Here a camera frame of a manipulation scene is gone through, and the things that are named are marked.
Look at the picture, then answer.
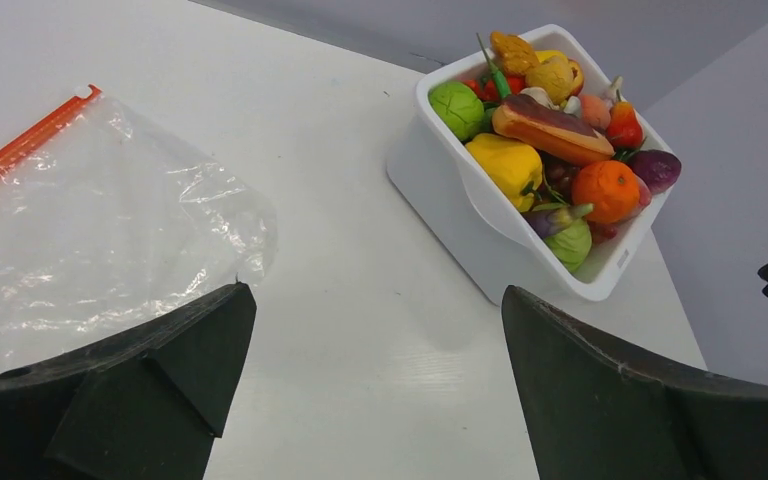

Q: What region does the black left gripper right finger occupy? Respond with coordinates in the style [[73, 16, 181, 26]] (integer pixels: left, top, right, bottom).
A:
[[501, 286, 768, 479]]

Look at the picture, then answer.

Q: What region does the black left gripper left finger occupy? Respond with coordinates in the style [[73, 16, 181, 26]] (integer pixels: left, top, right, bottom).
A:
[[0, 282, 257, 479]]

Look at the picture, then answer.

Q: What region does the clear zip bag orange zipper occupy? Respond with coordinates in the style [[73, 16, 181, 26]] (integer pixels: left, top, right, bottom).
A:
[[0, 85, 278, 374]]

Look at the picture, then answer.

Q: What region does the orange fruit toy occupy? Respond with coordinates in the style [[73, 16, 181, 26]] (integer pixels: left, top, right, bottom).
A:
[[571, 160, 640, 224]]

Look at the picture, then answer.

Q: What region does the purple eggplant toy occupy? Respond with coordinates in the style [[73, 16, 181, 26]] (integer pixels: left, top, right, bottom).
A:
[[521, 203, 594, 239]]

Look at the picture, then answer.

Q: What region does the white plastic food bin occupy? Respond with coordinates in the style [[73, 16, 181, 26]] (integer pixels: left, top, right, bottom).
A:
[[386, 52, 669, 305]]

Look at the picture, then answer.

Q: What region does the green cabbage toy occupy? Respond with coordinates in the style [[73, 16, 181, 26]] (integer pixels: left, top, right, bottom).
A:
[[544, 219, 593, 273], [428, 81, 485, 143]]

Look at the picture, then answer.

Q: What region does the yellow bell pepper toy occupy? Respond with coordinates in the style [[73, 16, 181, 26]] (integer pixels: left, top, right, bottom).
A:
[[465, 133, 543, 212]]

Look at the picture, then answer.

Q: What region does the pink peach toy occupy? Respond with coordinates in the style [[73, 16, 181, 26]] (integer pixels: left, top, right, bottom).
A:
[[578, 94, 611, 131]]

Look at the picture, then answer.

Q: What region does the green chili pepper toy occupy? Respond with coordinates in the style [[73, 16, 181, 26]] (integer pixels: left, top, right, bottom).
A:
[[476, 33, 512, 100]]

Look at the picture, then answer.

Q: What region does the fried chicken toy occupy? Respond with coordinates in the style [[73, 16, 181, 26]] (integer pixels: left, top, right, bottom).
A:
[[490, 31, 541, 77]]

